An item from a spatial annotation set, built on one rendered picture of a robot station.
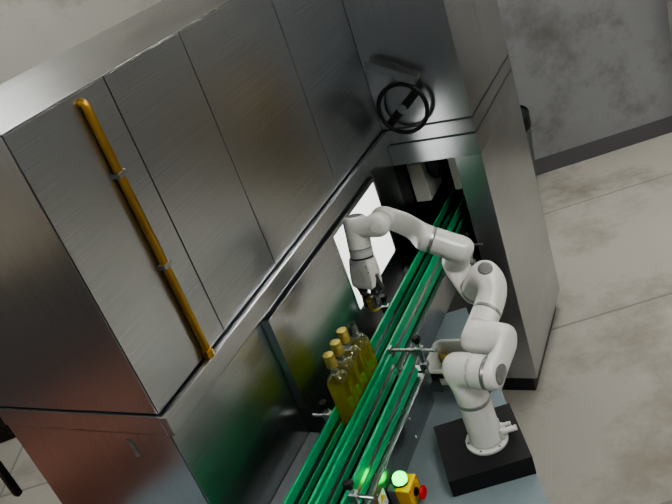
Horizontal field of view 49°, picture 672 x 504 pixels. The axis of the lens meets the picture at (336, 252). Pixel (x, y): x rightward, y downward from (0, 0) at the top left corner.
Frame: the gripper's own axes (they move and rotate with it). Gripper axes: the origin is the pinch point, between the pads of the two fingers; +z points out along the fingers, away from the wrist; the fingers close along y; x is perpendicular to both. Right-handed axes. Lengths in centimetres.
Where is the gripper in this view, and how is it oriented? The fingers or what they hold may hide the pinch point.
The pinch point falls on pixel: (371, 300)
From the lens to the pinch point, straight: 238.6
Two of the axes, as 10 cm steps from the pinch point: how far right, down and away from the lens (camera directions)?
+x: 7.2, -3.3, 6.1
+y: 6.6, 0.6, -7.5
